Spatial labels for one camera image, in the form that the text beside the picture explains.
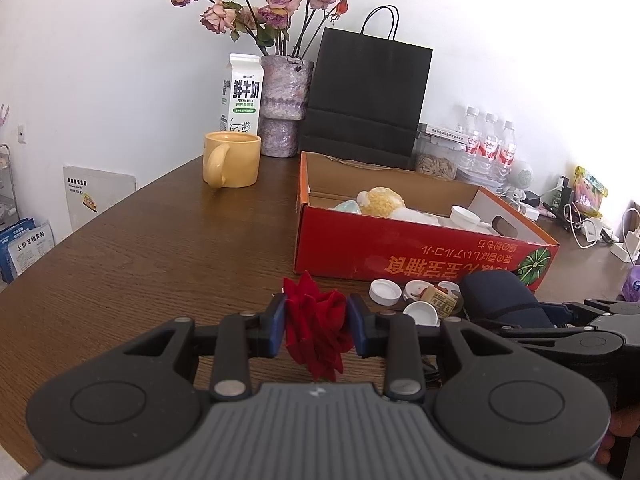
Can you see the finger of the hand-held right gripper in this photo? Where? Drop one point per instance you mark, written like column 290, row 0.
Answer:
column 575, row 342
column 575, row 312

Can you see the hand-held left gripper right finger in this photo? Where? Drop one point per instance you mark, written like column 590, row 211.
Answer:
column 356, row 325

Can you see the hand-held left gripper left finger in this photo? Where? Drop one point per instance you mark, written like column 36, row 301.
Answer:
column 279, row 325

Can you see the red fabric rose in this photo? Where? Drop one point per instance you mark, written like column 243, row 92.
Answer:
column 315, row 320

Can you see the dark navy pouch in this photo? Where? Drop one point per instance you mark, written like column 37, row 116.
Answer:
column 500, row 295

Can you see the red cardboard box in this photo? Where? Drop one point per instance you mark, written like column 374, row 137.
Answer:
column 400, row 255

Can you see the small tan labelled block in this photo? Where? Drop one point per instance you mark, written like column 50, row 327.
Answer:
column 440, row 302

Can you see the iridescent plastic bag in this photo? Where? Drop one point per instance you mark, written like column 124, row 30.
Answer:
column 347, row 206

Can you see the white yellow plush sheep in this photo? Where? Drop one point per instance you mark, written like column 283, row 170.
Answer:
column 382, row 202

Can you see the white translucent plastic jar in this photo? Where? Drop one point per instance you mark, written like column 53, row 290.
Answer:
column 464, row 217

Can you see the person's right hand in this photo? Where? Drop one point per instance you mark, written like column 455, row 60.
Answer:
column 625, row 420

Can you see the purple tissue pack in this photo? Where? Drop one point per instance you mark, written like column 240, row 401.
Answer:
column 634, row 285

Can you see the white face mask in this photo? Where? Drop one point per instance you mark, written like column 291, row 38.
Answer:
column 592, row 230

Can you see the white charger block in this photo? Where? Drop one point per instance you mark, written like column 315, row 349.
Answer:
column 531, row 212

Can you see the small green bottle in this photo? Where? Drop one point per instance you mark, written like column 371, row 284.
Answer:
column 558, row 200

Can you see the brown cardboard piece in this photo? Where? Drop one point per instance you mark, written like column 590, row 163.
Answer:
column 636, row 215

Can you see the black stand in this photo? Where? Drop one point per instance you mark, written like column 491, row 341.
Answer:
column 566, row 195

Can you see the yellow green snack packet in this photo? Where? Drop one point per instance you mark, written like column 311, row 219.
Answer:
column 590, row 192

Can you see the black power adapter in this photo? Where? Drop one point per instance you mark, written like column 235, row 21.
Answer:
column 531, row 198

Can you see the white round robot speaker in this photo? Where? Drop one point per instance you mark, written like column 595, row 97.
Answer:
column 522, row 175

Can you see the yellow ceramic mug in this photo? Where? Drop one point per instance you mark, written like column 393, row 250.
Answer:
column 240, row 160

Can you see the clear sunflower seed container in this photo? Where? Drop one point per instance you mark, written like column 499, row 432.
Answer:
column 435, row 165

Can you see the flat white box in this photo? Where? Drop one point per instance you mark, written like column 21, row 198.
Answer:
column 445, row 135

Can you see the white printed board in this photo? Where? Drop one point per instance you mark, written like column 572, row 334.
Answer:
column 100, row 195

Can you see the black paper bag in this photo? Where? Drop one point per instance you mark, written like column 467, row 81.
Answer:
column 365, row 95

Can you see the white green milk carton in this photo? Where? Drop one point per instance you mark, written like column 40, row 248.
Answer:
column 245, row 95

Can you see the purple textured vase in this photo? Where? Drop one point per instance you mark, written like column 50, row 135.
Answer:
column 285, row 90

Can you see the blue white pamphlets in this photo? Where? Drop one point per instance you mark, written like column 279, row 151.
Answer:
column 27, row 252

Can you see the white wall outlet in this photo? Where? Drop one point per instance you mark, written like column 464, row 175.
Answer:
column 21, row 133

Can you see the pale purple wall decoration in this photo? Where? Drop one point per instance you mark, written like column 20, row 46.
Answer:
column 3, row 116

